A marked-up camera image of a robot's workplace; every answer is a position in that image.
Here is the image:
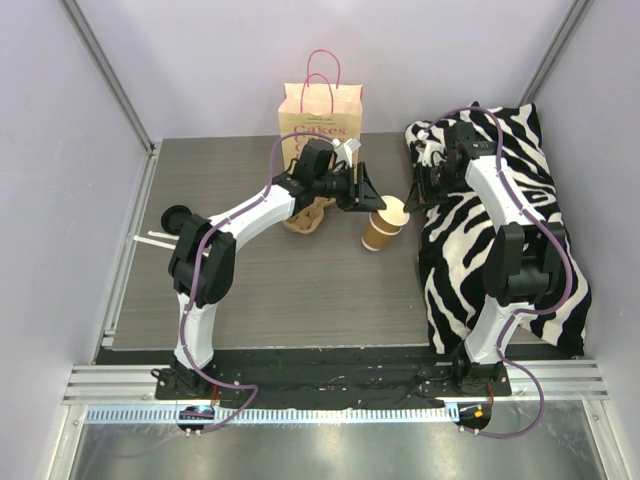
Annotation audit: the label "white wrapped straw lower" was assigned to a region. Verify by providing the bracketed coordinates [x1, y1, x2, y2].
[133, 235, 175, 250]

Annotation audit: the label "white wrapped straw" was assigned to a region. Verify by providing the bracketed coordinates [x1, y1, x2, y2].
[133, 235, 175, 250]
[147, 230, 179, 241]

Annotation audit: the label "aluminium frame rail front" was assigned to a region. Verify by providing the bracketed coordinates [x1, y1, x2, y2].
[63, 360, 609, 425]

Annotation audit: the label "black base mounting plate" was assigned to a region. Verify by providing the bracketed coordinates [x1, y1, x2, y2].
[151, 346, 512, 410]

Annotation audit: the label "black plastic cup lid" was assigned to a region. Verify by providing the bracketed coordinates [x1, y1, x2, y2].
[160, 205, 192, 236]

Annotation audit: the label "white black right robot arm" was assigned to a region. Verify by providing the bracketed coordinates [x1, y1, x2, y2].
[405, 122, 571, 395]

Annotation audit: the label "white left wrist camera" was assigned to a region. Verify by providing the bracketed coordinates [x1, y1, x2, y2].
[332, 138, 361, 168]

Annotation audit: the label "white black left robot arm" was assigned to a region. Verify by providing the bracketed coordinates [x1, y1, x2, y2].
[168, 134, 386, 399]

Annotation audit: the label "brown paper coffee cup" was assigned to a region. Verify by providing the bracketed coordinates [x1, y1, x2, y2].
[361, 195, 410, 252]

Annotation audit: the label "zebra print pillow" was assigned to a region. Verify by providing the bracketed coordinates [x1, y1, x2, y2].
[405, 103, 592, 363]

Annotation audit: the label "white wrapped straw upper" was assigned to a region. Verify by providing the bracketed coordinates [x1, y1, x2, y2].
[147, 230, 179, 241]

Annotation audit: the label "brown pulp cup carrier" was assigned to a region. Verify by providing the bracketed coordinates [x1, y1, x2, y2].
[282, 197, 336, 235]

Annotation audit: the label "paper cakes bag pink handles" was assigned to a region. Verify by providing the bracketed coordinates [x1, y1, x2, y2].
[278, 49, 363, 169]

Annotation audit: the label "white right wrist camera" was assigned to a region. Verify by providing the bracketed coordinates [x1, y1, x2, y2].
[416, 131, 442, 167]

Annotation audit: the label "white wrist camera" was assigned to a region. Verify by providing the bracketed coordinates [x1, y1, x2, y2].
[416, 131, 442, 167]
[332, 138, 361, 168]

